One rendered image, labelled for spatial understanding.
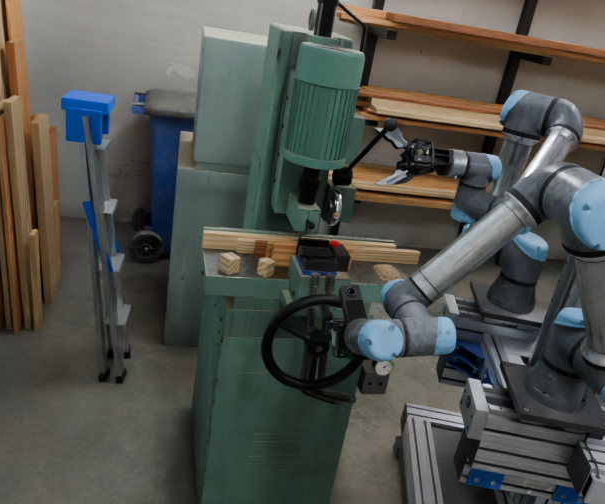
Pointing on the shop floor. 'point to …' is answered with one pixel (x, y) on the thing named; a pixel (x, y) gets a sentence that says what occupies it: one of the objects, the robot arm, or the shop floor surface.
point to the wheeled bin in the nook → (160, 169)
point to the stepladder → (100, 222)
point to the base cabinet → (262, 422)
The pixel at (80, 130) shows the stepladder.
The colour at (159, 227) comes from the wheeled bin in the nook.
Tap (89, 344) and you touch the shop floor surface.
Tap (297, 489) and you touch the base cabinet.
